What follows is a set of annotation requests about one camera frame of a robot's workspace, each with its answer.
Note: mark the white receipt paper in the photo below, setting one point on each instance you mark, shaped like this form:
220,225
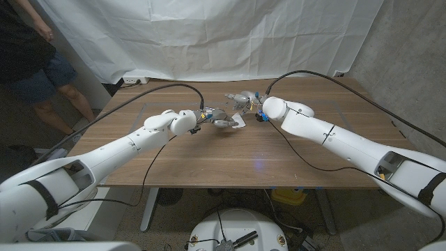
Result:
240,120

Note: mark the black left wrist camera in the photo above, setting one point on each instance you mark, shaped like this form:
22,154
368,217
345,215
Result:
195,129

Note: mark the person in black shirt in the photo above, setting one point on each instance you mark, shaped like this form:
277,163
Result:
21,52

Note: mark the yellow object under table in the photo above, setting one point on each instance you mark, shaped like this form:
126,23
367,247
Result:
289,197

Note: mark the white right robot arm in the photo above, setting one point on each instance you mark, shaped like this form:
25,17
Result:
348,143

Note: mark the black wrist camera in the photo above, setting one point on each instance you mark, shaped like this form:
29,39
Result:
261,116
195,129

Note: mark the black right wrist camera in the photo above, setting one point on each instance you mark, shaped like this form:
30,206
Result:
261,116

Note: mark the white table leg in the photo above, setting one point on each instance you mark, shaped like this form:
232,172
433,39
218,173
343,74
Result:
149,209

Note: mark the white backdrop cloth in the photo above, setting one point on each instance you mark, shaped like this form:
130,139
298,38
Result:
209,35

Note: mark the black bag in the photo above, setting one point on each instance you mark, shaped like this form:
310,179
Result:
14,160

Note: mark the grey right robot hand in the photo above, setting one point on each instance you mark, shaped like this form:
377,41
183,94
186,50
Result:
251,99

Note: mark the white power strip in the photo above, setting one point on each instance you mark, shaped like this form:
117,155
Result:
134,80

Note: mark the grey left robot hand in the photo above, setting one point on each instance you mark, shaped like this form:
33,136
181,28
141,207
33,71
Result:
217,116

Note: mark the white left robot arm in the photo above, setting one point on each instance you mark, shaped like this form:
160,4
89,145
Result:
104,160

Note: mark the round black object under table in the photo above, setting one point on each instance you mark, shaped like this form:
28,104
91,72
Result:
170,195

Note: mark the translucent plastic bin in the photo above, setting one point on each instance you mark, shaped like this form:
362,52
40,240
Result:
52,153

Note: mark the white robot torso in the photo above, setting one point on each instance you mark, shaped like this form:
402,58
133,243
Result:
240,223

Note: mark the grey table leg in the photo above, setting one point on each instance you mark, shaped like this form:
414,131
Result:
325,212

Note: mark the black power adapter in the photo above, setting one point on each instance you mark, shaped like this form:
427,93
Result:
308,244

